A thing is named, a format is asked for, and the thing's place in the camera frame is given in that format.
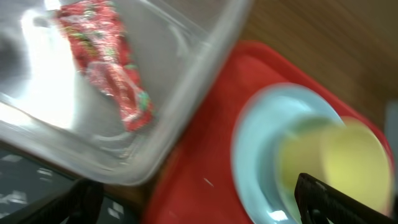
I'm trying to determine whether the light green bowl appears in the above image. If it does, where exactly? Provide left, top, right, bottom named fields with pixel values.
left=274, top=115, right=343, bottom=223

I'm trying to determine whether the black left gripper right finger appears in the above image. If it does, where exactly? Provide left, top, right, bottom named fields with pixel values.
left=294, top=173, right=394, bottom=224

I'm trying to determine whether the red snack wrapper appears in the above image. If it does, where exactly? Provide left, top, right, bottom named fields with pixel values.
left=55, top=0, right=153, bottom=131

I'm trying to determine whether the yellow plastic cup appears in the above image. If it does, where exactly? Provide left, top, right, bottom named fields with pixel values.
left=278, top=117, right=394, bottom=217

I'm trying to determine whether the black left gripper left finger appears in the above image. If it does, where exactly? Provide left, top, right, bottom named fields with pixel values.
left=18, top=179, right=104, bottom=224

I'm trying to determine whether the black waste tray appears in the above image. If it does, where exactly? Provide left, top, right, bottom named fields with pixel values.
left=1, top=147, right=139, bottom=224

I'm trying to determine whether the clear plastic bin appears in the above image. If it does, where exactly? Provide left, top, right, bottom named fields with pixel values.
left=1, top=1, right=251, bottom=185

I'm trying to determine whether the light blue plate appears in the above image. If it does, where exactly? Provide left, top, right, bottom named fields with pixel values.
left=231, top=83, right=341, bottom=223

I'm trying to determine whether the grey-blue dishwasher rack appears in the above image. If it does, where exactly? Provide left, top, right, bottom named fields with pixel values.
left=384, top=100, right=398, bottom=157

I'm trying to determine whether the red plastic tray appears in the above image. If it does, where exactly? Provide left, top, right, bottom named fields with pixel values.
left=139, top=40, right=396, bottom=224

